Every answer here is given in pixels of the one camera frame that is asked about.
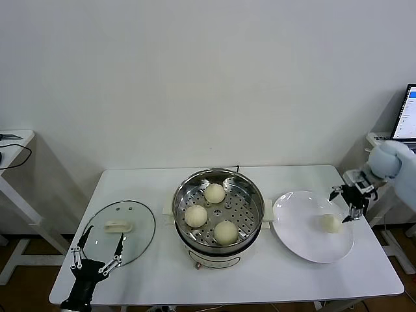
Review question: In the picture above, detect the white round plate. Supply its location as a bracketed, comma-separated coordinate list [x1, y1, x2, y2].
[272, 190, 355, 264]

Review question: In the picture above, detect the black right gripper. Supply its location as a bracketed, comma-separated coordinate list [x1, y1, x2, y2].
[328, 183, 370, 224]

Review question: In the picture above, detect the open grey laptop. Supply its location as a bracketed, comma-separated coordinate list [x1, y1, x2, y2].
[391, 83, 416, 153]

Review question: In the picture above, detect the white electric cooker base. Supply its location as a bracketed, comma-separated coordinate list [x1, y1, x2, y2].
[162, 194, 274, 270]

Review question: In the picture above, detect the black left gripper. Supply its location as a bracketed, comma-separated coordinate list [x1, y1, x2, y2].
[61, 226, 125, 306]

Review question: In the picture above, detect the glass lid with white handle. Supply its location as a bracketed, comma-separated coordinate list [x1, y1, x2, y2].
[81, 200, 157, 267]

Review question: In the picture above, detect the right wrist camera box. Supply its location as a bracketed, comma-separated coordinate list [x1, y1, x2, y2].
[342, 168, 365, 188]

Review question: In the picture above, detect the white side table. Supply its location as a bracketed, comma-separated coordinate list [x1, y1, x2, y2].
[0, 129, 71, 287]
[366, 131, 416, 276]

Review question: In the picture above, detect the perforated steel steamer basket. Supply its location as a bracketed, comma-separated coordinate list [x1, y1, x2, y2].
[172, 168, 265, 256]

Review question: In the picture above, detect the white steamed baozi bun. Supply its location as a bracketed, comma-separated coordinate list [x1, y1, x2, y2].
[319, 213, 344, 234]
[203, 183, 226, 205]
[184, 204, 209, 228]
[213, 220, 239, 245]

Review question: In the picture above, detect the thin black looped cable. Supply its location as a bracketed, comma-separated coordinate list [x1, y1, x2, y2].
[0, 142, 34, 170]

